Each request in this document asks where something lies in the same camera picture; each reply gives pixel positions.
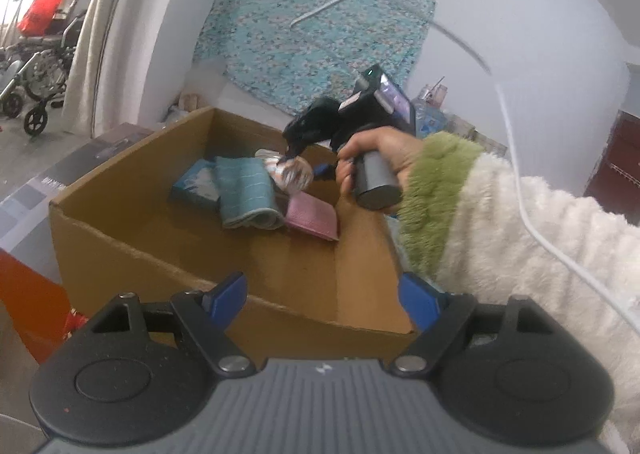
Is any beige curtain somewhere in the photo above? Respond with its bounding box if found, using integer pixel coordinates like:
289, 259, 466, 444
62, 0, 176, 135

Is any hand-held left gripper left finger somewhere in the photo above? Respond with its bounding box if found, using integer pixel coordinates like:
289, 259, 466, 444
87, 271, 253, 377

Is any brown wooden wardrobe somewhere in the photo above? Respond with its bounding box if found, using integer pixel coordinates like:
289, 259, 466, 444
582, 109, 640, 227

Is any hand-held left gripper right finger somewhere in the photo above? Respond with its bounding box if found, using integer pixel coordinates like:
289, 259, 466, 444
390, 271, 556, 377

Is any person's right hand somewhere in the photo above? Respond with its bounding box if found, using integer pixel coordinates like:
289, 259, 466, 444
335, 128, 426, 197

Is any blue and white box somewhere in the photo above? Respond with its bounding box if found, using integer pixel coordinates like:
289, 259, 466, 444
170, 159, 223, 210

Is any brown cardboard box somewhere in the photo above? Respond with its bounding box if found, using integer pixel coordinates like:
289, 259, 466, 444
48, 106, 418, 360

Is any pink towel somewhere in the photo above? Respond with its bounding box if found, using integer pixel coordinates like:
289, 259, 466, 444
285, 191, 341, 242

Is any blue checked towel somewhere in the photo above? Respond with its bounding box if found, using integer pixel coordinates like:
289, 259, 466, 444
215, 156, 287, 231

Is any large black printed carton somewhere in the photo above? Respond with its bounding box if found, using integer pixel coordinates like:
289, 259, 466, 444
0, 121, 153, 365

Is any silver foil packet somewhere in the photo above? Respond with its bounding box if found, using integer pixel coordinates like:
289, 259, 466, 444
255, 149, 316, 194

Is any red bag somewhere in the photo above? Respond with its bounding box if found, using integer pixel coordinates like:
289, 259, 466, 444
17, 0, 66, 35

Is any white cable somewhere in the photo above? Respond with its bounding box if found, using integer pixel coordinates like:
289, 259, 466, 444
290, 0, 640, 330

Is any teal floral wall cloth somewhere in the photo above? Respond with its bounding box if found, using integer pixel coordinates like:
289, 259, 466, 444
192, 0, 436, 117

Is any folding wheelchair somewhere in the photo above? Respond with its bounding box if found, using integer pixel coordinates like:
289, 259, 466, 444
0, 0, 101, 137

